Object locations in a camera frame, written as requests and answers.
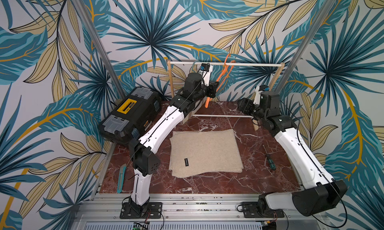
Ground orange plastic hanger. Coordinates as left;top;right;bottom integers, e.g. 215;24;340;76
216;53;234;90

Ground beige wool scarf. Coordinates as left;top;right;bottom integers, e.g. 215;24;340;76
169;129;244;178

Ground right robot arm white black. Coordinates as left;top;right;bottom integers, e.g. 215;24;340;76
238;91;348;217

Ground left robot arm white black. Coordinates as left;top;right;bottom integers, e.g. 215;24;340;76
129;73;219;211

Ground wooden clothes rack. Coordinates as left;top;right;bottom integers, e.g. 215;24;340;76
166;60;286;131

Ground green black screwdriver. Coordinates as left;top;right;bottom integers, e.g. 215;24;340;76
263;145;276;171

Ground black yellow toolbox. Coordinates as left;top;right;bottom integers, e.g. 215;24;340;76
98;87;162;146

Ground teal utility knife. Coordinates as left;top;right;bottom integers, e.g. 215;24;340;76
117;164;127;194

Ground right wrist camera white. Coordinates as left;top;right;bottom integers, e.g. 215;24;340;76
253;85;269;106

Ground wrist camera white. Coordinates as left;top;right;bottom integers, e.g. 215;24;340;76
199;63;213;86
253;85;269;106

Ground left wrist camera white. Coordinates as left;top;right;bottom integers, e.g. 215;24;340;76
199;63;213;86

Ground right aluminium frame post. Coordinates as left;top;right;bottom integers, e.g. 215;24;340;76
274;0;337;93

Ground aluminium frame post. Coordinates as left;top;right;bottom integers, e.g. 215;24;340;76
274;0;337;93
72;0;126;99

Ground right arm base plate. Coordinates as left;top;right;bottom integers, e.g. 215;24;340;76
239;202;285;219

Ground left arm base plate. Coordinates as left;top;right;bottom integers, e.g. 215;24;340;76
120;202;163;219

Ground aluminium frame rail front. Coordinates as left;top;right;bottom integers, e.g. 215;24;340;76
70;193;331;230

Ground left aluminium frame post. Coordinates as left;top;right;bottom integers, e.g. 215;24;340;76
72;0;126;99

